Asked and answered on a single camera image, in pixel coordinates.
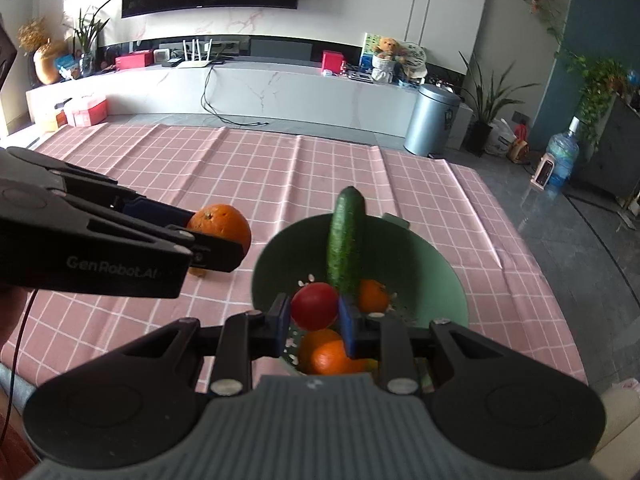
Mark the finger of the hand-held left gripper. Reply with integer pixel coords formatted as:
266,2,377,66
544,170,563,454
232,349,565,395
165,230,246,273
2,147,193,231

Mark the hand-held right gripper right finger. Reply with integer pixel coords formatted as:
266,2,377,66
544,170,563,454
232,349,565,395
337,296,531,395

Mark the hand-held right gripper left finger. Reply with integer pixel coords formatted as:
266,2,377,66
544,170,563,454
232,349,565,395
125,292,292,397

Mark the orange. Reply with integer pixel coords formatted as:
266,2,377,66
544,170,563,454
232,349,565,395
186,203,252,261
298,328,343,368
359,279,391,315
310,339,368,376

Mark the red tomato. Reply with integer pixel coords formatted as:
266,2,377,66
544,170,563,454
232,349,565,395
290,282,341,332

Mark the green plastic colander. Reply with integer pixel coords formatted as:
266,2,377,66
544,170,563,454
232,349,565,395
250,212,470,377

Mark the green cucumber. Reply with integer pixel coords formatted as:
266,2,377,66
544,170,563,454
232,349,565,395
326,186,367,297

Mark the pink checked tablecloth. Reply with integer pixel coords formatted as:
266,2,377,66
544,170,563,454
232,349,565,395
0,122,588,391

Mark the pink boxes stack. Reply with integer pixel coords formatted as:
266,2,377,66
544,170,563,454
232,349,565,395
55,95,109,128

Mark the wide red box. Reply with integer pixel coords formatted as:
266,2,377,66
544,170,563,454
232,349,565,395
115,51,155,70

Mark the white router with antennas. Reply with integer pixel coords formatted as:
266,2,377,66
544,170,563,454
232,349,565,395
177,37,214,70

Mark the orange gourd vase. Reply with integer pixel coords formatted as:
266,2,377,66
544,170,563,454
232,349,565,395
32,42,67,86

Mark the white marble TV cabinet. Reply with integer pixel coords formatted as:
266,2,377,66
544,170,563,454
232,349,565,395
25,35,473,151

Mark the thin-leaf potted plant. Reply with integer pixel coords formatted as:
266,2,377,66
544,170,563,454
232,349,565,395
62,0,116,77

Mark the silver round trash can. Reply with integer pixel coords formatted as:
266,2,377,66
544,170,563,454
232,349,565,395
404,84,462,157

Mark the white plastic bag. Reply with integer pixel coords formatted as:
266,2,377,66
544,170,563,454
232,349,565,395
484,117,517,156

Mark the small pink white heater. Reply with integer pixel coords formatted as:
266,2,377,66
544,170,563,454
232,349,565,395
531,152,557,189

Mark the white pot under teddy bear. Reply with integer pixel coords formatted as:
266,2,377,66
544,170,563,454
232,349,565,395
372,55,399,85

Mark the green picture card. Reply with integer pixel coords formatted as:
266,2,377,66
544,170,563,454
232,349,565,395
362,31,386,68

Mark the brown teddy bear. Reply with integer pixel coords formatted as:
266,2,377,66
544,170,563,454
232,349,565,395
376,36,407,64

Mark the blue water jug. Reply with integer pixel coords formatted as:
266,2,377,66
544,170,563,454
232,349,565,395
545,116,581,188

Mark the white round hand fan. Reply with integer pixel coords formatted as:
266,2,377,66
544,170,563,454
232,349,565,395
399,42,429,81

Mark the dark grey cabinet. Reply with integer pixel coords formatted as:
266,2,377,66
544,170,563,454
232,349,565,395
575,92,640,202

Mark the hanging ivy plant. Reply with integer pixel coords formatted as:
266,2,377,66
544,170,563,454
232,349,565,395
505,0,632,147

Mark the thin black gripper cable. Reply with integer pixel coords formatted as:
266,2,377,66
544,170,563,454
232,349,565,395
0,289,40,443

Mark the black power cable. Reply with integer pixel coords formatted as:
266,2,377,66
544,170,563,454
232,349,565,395
201,60,271,127

